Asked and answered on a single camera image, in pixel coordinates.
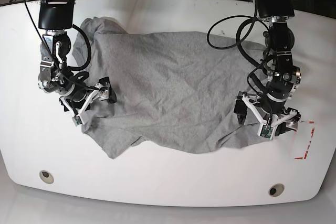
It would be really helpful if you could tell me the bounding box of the red tape rectangle marking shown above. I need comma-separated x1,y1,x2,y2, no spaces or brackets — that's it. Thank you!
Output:
292,121,316,160

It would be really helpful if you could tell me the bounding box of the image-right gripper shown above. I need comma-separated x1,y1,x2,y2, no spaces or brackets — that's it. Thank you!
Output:
234,92,301,136

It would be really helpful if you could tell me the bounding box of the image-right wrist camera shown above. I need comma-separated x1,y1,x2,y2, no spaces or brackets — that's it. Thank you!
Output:
258,123,276,140

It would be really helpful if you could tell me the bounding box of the image-left arm black cable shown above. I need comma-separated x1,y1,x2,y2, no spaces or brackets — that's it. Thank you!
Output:
67,24,92,74

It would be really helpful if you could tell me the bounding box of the grey t-shirt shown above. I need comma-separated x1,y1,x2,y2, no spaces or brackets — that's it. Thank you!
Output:
81,17,265,158

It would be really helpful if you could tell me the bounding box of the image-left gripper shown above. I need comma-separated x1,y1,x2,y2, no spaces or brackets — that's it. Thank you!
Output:
59,77,117,119

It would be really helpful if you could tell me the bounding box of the right table grommet hole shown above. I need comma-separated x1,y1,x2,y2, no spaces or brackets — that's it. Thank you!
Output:
268,184,285,197

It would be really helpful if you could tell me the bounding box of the table grommet hole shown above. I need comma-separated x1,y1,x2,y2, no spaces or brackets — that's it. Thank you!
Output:
39,170,54,184
268,184,285,197

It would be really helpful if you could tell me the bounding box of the left table grommet hole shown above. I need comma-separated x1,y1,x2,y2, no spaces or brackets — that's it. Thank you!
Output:
39,170,54,184

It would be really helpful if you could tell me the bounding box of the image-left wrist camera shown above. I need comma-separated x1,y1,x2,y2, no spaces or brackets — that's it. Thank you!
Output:
72,113,89,126

